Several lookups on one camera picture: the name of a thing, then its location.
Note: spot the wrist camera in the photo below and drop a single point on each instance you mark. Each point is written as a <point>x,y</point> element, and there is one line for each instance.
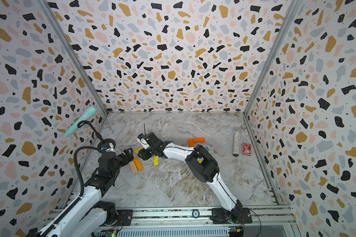
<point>107,146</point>
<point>141,139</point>

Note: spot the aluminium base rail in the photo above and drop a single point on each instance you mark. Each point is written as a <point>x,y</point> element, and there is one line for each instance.
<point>256,221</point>

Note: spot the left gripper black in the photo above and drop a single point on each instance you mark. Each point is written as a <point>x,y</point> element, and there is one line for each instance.
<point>129,154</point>

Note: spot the mint green microphone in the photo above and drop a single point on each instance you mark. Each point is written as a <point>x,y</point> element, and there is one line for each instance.
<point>88,113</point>

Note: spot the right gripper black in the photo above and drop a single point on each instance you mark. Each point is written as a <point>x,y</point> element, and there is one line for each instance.
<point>144,152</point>

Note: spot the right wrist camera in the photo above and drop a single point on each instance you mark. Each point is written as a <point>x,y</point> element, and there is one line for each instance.
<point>141,139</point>

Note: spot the beige wooden block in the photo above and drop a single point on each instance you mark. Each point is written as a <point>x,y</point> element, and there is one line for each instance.
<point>133,167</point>

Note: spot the black microphone stand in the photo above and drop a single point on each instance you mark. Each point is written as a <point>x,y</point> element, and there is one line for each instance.
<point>97,134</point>

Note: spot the pink card box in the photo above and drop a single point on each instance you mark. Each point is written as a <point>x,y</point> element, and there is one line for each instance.
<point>246,149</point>

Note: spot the glitter tube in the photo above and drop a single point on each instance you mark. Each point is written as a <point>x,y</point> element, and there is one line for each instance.
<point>236,142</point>

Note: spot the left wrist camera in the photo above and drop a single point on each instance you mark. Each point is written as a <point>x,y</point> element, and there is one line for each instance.
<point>107,146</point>

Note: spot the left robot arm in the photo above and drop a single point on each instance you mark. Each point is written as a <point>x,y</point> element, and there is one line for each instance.
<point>80,198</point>

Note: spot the orange block small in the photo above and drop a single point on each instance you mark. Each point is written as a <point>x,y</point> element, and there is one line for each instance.
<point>138,164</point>

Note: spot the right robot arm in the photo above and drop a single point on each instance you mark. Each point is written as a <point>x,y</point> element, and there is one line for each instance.
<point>204,167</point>

